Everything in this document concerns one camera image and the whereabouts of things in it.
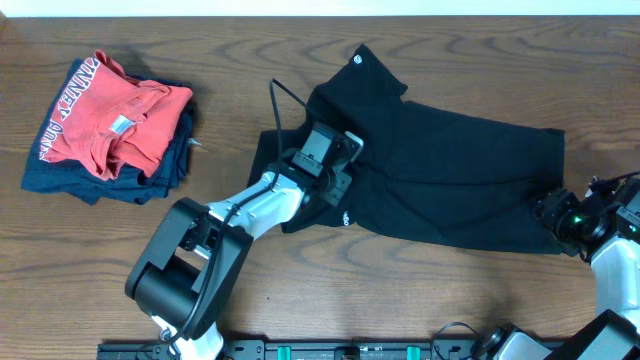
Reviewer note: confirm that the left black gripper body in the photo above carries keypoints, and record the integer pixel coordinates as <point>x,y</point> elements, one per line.
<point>330,187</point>

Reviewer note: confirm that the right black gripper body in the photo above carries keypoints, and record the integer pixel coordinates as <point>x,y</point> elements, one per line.
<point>560,212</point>

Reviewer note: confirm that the black t-shirt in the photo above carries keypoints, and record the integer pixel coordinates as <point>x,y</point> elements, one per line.
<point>426,174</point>

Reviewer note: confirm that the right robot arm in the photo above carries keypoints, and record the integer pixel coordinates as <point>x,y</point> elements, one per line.
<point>603,230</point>

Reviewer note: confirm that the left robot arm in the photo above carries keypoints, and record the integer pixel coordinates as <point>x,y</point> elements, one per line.
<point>184,276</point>

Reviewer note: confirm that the navy folded t-shirt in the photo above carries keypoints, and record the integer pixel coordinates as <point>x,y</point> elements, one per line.
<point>132,186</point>

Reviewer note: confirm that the red folded t-shirt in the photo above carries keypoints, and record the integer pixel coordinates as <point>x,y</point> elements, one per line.
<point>106,119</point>

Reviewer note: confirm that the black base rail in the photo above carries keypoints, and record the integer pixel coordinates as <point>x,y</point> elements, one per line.
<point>439,347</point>

